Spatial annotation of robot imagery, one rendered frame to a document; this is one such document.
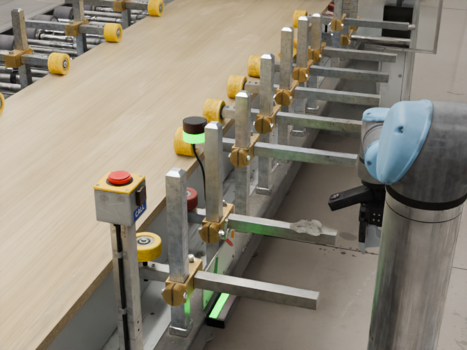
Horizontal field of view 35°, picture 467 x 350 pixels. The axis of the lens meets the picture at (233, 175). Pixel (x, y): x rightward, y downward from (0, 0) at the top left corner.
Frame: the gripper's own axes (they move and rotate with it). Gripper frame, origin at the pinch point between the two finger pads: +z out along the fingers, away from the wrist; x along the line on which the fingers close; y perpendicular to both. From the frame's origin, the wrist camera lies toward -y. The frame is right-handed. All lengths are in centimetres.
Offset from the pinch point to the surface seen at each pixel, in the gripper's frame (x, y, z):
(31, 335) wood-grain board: -63, -54, -7
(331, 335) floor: 69, -15, 83
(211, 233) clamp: -8.5, -36.5, -2.5
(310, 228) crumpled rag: -1.9, -12.6, -4.5
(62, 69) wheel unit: 77, -125, -10
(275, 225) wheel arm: -1.1, -21.9, -3.4
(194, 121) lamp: -5, -42, -31
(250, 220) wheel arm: -0.6, -28.6, -3.4
